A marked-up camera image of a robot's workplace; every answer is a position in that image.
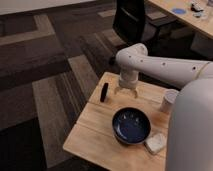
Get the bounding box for dark blue bowl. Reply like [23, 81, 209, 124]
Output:
[112, 107, 151, 145]

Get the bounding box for light wooden desk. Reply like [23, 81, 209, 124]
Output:
[148, 0, 213, 39]

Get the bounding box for black office chair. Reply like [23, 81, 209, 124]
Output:
[112, 0, 178, 51]

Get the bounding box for black eraser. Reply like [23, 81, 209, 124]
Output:
[100, 83, 109, 102]

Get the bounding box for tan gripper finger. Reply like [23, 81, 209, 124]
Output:
[114, 87, 122, 95]
[133, 89, 138, 98]

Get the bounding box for white cup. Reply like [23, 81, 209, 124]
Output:
[160, 89, 179, 113]

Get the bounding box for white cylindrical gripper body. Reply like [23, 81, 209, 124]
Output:
[119, 69, 138, 89]

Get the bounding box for blue round disc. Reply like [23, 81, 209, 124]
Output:
[172, 8, 186, 14]

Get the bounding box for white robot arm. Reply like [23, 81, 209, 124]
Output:
[115, 43, 213, 171]

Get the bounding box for small items on desk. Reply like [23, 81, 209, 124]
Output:
[190, 1, 207, 18]

